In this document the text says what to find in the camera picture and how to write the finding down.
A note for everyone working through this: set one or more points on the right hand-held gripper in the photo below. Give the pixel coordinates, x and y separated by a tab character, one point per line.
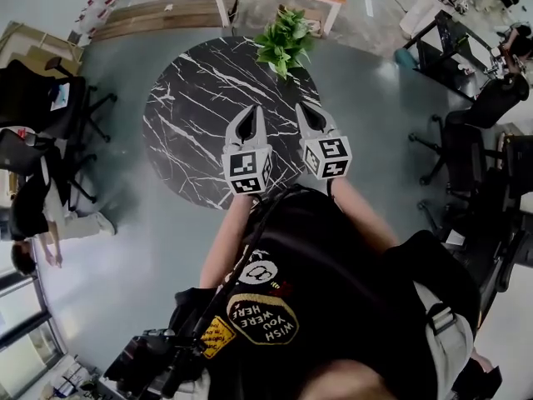
329	156

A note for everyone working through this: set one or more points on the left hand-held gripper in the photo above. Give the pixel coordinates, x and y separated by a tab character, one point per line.
245	167

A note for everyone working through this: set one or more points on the green potted plant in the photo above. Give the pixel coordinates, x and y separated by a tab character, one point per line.
283	44

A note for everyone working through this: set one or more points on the person's left forearm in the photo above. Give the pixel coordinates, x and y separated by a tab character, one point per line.
225	240

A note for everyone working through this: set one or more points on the grey shoulder bag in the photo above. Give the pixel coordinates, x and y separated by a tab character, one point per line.
445	336

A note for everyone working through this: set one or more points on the person's right forearm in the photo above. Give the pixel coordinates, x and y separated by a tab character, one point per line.
362	211

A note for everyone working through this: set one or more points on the teal round stool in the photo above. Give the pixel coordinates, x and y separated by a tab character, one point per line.
406	58

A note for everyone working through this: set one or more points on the wooden floor platform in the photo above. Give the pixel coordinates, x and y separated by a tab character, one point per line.
166	15

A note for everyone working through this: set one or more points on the black rectangular table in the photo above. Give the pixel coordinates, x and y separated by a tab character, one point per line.
449	56

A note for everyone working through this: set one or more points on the person's black printed shirt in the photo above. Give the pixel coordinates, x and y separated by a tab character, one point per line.
333	286

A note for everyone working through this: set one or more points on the black mesh office chair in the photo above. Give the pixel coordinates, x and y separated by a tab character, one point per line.
483	111
29	94
25	156
499	223

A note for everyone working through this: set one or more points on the blue and white booklet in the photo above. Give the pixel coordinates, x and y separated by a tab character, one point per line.
60	97

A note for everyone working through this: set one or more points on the black waist device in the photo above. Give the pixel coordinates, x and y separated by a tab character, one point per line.
154	361

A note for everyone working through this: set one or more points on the wooden frame panel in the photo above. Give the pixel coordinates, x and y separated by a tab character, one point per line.
37	52

